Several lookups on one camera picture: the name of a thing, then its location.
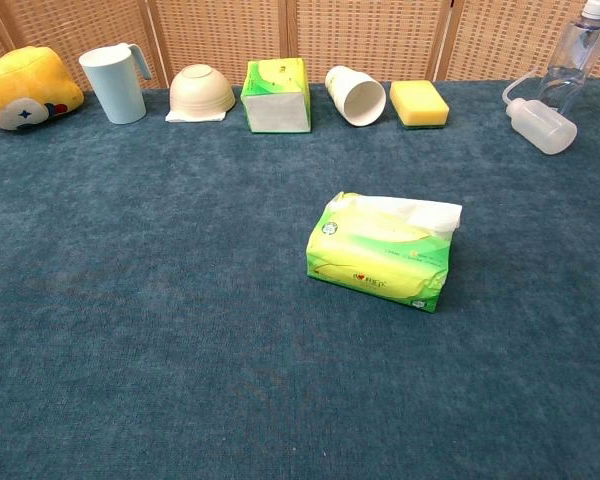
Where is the green flat tissue pack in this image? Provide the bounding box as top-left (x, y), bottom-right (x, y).
top-left (305, 190), bottom-right (455, 315)

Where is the blue tablecloth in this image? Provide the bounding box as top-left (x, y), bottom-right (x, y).
top-left (0, 77), bottom-right (600, 480)

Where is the green cube tissue pack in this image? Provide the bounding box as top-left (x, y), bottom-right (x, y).
top-left (240, 57), bottom-right (313, 135)

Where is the white paper cup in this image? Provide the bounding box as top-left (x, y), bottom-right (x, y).
top-left (324, 65), bottom-right (387, 128)

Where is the white folded napkin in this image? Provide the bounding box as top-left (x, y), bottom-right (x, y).
top-left (165, 109), bottom-right (228, 124)

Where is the beige upturned bowl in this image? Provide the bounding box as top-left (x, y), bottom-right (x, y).
top-left (168, 64), bottom-right (237, 117)

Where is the yellow green sponge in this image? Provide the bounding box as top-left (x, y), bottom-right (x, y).
top-left (389, 79), bottom-right (451, 130)

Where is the woven wooden folding screen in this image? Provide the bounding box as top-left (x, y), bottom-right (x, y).
top-left (0, 0), bottom-right (600, 92)

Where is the translucent squeeze wash bottle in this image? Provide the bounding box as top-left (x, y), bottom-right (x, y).
top-left (502, 73), bottom-right (579, 157)

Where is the yellow plush toy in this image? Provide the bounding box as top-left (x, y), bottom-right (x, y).
top-left (0, 45), bottom-right (86, 132)

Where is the clear plastic water bottle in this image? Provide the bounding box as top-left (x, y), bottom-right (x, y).
top-left (538, 0), bottom-right (600, 112)

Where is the light blue handled cup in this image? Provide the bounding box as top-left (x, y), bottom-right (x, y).
top-left (78, 42), bottom-right (153, 125)

